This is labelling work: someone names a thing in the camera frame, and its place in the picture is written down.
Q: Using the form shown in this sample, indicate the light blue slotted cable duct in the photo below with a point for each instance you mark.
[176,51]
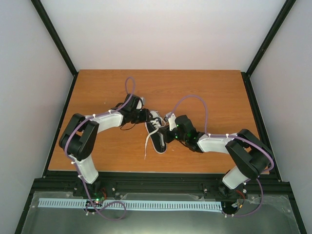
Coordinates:
[132,205]

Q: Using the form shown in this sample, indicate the black frame post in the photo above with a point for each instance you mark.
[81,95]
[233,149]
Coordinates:
[54,35]
[280,18]

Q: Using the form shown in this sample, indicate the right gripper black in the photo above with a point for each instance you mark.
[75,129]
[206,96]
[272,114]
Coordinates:
[167,139]

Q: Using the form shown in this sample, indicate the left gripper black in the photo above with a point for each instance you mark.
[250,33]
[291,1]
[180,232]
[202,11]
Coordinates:
[146,115]

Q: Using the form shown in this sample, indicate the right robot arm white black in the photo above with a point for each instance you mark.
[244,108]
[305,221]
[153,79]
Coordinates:
[250,155]

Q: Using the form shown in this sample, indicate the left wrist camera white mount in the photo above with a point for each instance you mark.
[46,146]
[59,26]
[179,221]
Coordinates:
[141,103]

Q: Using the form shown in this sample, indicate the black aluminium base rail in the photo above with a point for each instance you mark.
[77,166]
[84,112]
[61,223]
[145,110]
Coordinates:
[112,184]

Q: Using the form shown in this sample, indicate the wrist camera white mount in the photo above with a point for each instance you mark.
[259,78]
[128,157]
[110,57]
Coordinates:
[141,103]
[171,119]

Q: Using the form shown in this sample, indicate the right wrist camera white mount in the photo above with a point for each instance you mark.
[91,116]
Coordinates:
[171,119]

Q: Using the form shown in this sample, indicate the left black frame post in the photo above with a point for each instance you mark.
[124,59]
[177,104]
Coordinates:
[54,35]

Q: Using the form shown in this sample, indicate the right black frame post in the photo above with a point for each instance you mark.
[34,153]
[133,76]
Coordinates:
[280,18]

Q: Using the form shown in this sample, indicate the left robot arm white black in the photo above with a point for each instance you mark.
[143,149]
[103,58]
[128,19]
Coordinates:
[78,139]

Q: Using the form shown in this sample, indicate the black white canvas sneaker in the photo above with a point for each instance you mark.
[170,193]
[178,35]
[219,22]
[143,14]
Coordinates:
[159,143]

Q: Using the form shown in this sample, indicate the small circuit board with led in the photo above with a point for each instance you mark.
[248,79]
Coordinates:
[100,197]

